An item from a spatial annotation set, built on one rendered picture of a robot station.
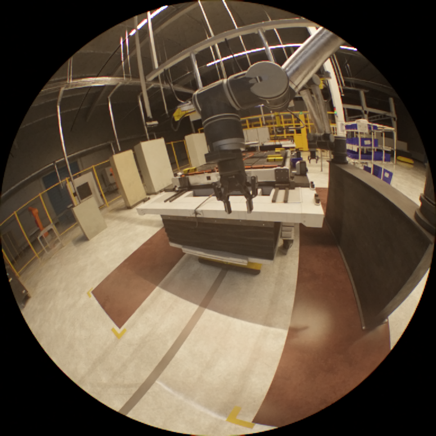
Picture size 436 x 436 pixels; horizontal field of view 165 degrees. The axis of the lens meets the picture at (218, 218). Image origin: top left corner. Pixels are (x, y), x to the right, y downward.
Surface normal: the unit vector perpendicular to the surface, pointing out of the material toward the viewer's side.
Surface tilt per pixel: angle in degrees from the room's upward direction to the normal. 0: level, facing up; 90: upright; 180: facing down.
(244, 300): 0
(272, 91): 96
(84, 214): 90
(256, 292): 0
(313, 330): 0
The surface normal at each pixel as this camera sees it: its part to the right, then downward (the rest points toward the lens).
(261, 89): -0.45, 0.59
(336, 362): -0.20, -0.87
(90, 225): 0.88, 0.05
